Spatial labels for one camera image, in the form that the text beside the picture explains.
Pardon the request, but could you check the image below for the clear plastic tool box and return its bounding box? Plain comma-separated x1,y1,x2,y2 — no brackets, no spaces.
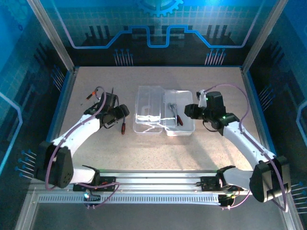
132,85,195,137

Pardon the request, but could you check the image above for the slim orange black screwdriver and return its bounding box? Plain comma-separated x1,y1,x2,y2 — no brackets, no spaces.
80,92,94,106

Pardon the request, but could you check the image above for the left black electronics module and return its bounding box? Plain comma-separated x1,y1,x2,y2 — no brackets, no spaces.
83,189,101,208

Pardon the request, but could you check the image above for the black electronics module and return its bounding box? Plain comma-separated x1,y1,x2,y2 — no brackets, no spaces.
218,193,237,208
83,189,101,208

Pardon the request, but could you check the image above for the right black electronics module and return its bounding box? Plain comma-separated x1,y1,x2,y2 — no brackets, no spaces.
218,193,237,208

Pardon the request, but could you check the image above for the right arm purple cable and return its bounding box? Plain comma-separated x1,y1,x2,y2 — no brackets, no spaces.
198,83,288,213

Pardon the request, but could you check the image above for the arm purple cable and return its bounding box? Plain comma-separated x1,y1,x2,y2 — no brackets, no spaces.
198,83,288,213
44,86,120,209

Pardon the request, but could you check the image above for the aluminium blue side rail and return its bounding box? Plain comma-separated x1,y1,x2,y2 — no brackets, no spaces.
241,67,283,174
35,67,80,174

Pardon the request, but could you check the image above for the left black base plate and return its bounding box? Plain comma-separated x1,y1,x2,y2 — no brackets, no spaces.
73,176,117,192

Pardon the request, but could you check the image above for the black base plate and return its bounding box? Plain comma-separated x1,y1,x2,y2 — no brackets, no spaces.
73,176,117,192
200,176,244,192

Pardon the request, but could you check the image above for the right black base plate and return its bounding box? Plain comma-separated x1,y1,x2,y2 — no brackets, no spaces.
200,176,244,192

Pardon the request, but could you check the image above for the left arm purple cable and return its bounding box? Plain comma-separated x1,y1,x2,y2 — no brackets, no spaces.
44,86,120,209

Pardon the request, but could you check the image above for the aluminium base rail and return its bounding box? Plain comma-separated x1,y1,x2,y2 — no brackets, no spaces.
30,169,290,195

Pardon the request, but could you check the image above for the aluminium frame post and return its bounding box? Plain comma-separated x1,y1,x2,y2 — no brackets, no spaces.
26,0,75,72
242,0,288,72

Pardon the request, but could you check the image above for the slotted grey cable duct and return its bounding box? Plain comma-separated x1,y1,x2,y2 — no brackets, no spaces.
37,194,222,205

